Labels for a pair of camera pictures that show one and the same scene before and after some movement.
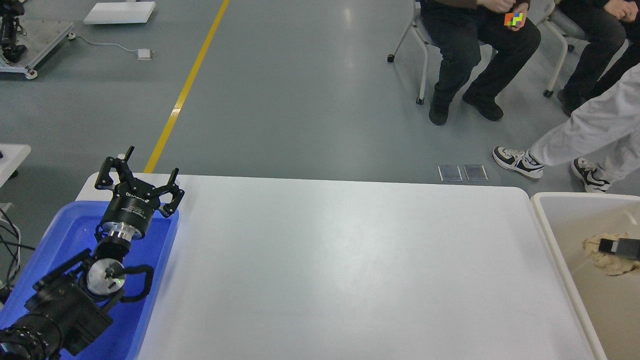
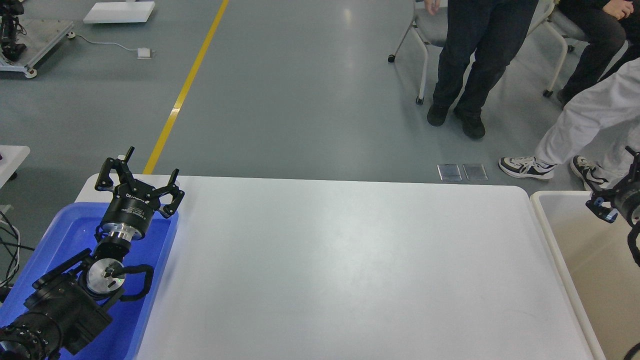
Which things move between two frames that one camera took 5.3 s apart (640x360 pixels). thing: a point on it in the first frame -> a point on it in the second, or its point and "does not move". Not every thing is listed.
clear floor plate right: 475,173 does not move
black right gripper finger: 626,247 -> 627,197
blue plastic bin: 69,231 does not move
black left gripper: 133,203 does not move
